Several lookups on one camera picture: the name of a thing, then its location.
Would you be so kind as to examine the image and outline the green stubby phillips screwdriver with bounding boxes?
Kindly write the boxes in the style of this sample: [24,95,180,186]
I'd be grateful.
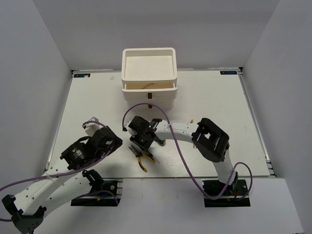
[157,139,166,146]

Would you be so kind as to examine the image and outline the blue corner label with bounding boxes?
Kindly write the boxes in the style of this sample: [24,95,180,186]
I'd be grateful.
[220,71,237,75]
[74,74,91,78]

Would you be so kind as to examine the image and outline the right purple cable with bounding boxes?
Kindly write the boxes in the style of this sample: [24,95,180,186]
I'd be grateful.
[122,103,253,200]

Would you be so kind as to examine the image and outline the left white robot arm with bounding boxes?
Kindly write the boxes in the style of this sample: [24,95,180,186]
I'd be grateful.
[2,124,123,234]

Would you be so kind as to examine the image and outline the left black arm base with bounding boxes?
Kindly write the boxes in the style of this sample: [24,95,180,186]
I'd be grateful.
[71,169,123,207]

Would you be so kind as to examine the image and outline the right blue corner label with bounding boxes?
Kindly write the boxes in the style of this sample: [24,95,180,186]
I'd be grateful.
[220,71,237,75]

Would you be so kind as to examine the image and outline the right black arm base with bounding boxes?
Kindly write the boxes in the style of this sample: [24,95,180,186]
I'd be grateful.
[202,179,251,208]

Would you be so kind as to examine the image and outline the white three-drawer storage box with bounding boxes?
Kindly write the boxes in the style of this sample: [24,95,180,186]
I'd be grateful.
[120,48,178,110]

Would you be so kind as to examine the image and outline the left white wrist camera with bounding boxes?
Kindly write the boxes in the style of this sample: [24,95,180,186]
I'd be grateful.
[82,117,102,137]

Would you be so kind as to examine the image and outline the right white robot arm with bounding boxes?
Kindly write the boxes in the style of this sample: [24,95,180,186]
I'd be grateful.
[125,116,238,195]

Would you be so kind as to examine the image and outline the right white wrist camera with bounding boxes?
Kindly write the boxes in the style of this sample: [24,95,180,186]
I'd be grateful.
[122,121,137,140]

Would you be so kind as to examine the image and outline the thin green precision screwdriver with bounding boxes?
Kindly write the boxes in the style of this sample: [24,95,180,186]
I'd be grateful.
[148,152,160,163]

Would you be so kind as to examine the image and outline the left blue corner label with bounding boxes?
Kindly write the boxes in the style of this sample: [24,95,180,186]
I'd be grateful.
[74,74,91,78]

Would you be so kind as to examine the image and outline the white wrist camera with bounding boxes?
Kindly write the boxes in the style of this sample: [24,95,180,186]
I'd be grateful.
[122,121,137,140]
[82,117,102,137]

